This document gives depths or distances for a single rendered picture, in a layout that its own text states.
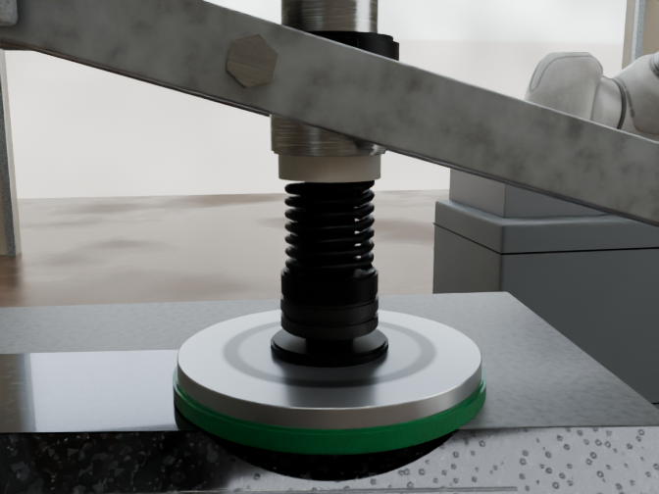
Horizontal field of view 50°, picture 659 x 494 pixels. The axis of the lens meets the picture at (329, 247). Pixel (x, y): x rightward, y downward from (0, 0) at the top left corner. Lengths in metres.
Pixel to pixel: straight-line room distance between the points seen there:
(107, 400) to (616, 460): 0.33
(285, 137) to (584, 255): 1.11
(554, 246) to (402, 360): 1.00
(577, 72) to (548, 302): 0.48
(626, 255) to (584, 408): 1.06
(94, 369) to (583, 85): 1.25
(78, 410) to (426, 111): 0.29
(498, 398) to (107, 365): 0.29
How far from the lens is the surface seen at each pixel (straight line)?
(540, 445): 0.47
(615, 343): 1.59
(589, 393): 0.53
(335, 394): 0.43
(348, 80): 0.42
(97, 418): 0.49
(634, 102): 1.67
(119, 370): 0.56
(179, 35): 0.42
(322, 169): 0.45
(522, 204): 1.50
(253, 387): 0.44
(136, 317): 0.70
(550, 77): 1.60
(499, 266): 1.43
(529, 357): 0.59
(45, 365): 0.59
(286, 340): 0.50
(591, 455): 0.48
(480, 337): 0.63
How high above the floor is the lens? 1.01
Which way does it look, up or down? 11 degrees down
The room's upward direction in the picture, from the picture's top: straight up
